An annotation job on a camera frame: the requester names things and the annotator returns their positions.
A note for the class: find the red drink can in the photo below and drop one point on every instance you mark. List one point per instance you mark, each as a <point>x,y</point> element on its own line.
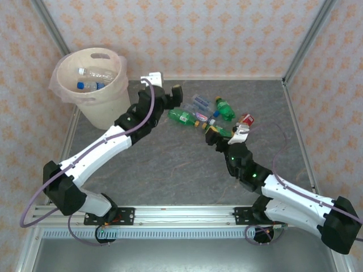
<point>247,118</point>

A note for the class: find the large green bottle white label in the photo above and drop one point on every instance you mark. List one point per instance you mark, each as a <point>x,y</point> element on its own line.
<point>177,115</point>

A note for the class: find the clear bottle purple label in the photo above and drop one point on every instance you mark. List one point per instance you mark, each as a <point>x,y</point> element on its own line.
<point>200,115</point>

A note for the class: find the clear soda water bottle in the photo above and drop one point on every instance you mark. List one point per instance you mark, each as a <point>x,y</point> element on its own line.
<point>202,101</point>

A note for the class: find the clear bottle blue cap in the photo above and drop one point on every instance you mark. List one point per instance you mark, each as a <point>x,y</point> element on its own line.
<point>90,85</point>

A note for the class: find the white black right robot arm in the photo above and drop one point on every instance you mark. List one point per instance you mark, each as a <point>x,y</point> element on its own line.
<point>295,195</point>

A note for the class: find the cream plastic bin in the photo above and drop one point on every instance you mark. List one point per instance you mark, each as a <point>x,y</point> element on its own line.
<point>107,113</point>

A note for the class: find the small green bottle yellow cap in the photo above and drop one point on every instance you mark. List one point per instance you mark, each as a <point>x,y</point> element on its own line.
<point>225,110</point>

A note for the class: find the grey metal shelf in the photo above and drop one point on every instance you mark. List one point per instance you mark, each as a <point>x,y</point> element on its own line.
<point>181,255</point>

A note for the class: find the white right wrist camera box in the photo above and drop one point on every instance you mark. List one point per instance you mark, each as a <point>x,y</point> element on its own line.
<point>240,134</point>

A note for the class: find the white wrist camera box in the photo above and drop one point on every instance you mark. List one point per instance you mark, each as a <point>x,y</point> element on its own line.
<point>154,78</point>
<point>240,134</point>

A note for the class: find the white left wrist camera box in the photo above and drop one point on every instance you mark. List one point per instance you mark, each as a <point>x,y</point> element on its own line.
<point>154,78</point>

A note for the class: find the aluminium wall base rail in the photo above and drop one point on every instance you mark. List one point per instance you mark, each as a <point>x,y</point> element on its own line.
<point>215,78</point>

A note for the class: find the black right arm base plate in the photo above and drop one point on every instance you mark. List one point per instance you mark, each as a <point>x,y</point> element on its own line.
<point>241,215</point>

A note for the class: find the aluminium mounting rail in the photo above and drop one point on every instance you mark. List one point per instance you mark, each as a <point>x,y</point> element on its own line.
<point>184,216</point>

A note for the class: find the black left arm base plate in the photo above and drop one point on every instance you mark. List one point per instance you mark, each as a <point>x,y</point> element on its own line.
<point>127,215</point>

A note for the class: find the aluminium frame post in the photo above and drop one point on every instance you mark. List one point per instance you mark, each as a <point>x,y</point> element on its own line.
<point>309,37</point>
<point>46,28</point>

